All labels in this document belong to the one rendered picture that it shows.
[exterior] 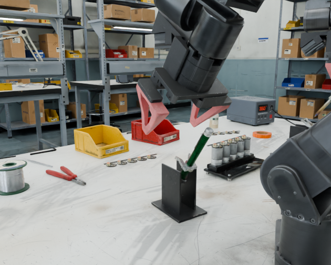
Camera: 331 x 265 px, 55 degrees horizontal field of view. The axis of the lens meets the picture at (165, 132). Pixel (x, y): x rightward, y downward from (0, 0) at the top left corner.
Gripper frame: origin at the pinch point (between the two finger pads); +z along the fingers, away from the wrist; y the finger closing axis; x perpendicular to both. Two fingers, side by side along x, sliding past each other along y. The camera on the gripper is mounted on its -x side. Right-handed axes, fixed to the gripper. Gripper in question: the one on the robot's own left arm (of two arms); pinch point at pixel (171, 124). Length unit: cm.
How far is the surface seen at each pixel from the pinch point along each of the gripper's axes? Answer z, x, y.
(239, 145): 11.9, -0.8, -25.2
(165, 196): 9.7, 7.4, 1.5
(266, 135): 23, -10, -53
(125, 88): 163, -199, -128
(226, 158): 12.8, 1.1, -20.0
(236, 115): 35, -30, -64
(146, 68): 144, -207, -152
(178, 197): 6.7, 9.7, 1.6
